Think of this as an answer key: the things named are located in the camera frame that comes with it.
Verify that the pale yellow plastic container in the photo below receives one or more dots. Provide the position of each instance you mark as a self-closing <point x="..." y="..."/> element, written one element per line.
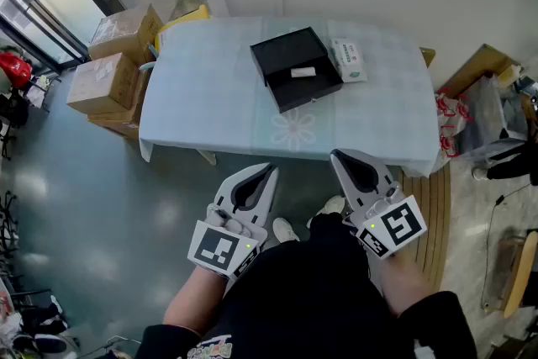
<point x="509" y="76"/>

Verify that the light wooden chair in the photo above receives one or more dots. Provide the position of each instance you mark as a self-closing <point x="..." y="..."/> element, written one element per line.
<point x="521" y="273"/>

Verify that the person's black clothing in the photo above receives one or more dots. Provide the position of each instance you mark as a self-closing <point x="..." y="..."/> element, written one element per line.
<point x="311" y="298"/>

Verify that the yellow bag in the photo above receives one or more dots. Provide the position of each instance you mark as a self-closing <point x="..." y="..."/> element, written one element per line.
<point x="185" y="21"/>

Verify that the person's left forearm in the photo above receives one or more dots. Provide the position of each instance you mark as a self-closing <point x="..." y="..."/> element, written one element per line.
<point x="193" y="298"/>

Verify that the pile of clothes and shoes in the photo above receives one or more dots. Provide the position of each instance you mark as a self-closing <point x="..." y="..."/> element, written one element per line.
<point x="38" y="328"/>

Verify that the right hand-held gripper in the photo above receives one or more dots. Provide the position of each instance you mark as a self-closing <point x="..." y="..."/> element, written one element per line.
<point x="401" y="225"/>

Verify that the brown cardboard box white labels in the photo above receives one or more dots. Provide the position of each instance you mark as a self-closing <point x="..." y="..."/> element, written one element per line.
<point x="103" y="82"/>

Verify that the red and white plastic bag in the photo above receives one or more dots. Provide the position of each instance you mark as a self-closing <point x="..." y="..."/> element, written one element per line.
<point x="449" y="143"/>
<point x="452" y="105"/>

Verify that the black box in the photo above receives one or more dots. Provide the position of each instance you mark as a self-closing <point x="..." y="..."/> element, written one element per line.
<point x="290" y="46"/>

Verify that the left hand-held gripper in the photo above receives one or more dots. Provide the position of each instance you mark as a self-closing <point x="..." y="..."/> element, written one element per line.
<point x="218" y="250"/>

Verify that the pale teal plastic chair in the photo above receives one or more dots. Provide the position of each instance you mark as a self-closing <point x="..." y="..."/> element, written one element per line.
<point x="148" y="65"/>

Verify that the small white object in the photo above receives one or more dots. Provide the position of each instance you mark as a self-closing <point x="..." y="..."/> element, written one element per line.
<point x="302" y="72"/>

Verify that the person's white shoe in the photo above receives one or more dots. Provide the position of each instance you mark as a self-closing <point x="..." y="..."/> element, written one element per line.
<point x="332" y="206"/>
<point x="285" y="230"/>

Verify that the person's right forearm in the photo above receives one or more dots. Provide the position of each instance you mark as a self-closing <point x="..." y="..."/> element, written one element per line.
<point x="405" y="283"/>

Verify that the person's white left shoe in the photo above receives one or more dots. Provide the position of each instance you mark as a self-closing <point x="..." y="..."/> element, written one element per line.
<point x="285" y="230"/>

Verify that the person's white right shoe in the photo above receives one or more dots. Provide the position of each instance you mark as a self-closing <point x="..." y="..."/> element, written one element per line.
<point x="332" y="206"/>

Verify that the table with pale blue cloth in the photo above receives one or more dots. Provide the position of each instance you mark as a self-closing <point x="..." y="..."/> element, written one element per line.
<point x="202" y="96"/>

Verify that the wooden slatted mat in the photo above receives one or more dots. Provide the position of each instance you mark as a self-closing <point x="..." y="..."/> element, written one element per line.
<point x="433" y="223"/>

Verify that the white green wet wipes packet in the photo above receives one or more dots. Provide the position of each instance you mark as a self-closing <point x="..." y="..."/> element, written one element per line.
<point x="349" y="59"/>

